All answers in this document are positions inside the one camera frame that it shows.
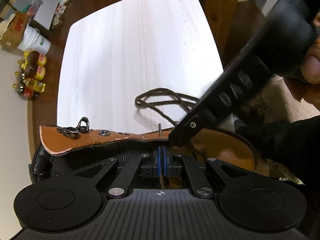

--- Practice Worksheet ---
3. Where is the tan leather boot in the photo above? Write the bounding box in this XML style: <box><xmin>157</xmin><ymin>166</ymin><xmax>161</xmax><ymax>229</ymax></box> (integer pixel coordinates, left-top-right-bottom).
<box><xmin>29</xmin><ymin>118</ymin><xmax>270</xmax><ymax>183</ymax></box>

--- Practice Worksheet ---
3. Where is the dark brown shoelace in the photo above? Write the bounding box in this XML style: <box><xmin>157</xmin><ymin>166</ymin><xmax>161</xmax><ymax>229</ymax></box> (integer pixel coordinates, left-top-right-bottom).
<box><xmin>135</xmin><ymin>88</ymin><xmax>199</xmax><ymax>127</ymax></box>

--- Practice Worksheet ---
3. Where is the person right hand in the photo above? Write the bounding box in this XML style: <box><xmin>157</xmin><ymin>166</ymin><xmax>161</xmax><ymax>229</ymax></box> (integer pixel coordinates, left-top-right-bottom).
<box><xmin>290</xmin><ymin>12</ymin><xmax>320</xmax><ymax>106</ymax></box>

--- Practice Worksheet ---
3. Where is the beige quilted chair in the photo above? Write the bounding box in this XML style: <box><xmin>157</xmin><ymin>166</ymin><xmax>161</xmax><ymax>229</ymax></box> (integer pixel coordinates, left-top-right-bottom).
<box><xmin>248</xmin><ymin>76</ymin><xmax>319</xmax><ymax>124</ymax></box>

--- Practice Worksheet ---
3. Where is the small yellow oil bottle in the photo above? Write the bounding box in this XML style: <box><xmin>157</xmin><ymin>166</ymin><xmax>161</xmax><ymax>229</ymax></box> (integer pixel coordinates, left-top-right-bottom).
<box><xmin>22</xmin><ymin>77</ymin><xmax>46</xmax><ymax>93</ymax></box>

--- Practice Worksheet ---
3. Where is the dark oil bottle red label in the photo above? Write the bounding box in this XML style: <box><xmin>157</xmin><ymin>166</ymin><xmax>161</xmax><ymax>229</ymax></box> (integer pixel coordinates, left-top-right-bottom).
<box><xmin>12</xmin><ymin>83</ymin><xmax>39</xmax><ymax>100</ymax></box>

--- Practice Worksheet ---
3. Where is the large oil bottle yellow label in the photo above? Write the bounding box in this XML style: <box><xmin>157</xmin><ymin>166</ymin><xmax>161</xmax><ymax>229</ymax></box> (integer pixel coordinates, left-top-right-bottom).
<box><xmin>15</xmin><ymin>65</ymin><xmax>46</xmax><ymax>81</ymax></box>

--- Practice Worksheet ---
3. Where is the white plastic bucket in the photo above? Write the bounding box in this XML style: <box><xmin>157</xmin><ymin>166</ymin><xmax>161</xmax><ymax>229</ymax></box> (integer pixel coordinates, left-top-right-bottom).
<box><xmin>17</xmin><ymin>25</ymin><xmax>51</xmax><ymax>56</ymax></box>

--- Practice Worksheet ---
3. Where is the cardboard box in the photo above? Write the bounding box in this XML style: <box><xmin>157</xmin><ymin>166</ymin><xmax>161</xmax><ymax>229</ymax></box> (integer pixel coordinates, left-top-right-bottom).
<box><xmin>1</xmin><ymin>11</ymin><xmax>29</xmax><ymax>49</ymax></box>

